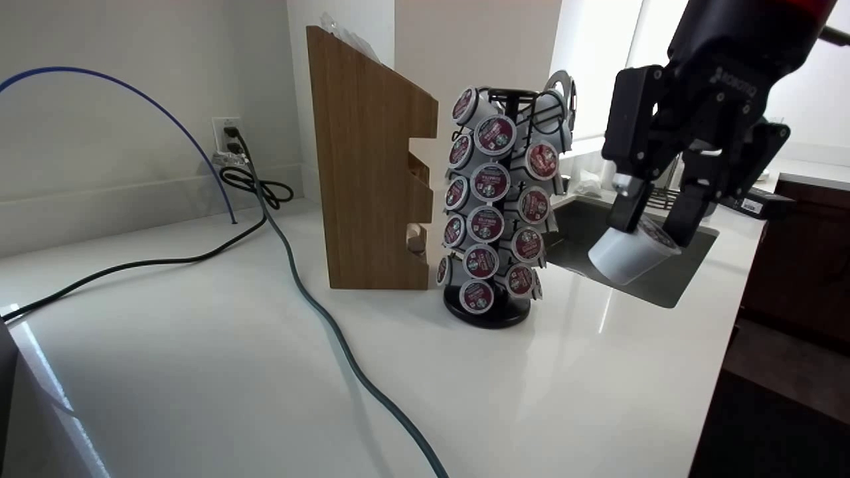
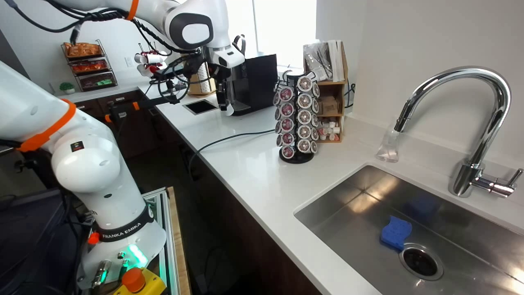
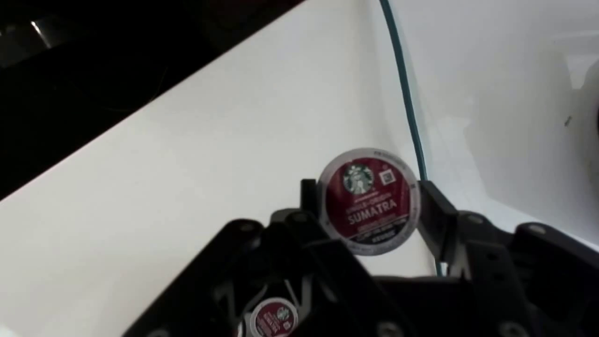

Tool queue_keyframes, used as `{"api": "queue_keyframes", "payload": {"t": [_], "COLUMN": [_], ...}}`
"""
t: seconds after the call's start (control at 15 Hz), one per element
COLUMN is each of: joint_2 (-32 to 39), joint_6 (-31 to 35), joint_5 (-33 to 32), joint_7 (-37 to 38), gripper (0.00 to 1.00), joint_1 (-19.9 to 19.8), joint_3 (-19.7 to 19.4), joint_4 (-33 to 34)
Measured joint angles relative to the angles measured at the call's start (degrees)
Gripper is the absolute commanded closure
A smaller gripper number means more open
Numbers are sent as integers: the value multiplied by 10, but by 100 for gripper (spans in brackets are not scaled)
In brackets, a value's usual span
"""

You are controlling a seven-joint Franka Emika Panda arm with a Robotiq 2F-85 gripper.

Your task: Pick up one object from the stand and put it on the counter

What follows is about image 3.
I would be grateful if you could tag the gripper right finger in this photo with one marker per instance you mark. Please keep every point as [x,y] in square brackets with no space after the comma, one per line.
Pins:
[538,276]

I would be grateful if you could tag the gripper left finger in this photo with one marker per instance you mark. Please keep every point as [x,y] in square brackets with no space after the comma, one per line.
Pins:
[243,262]

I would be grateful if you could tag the red-lidded coffee pod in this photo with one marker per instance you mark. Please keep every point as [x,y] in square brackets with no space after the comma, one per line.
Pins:
[273,319]
[368,201]

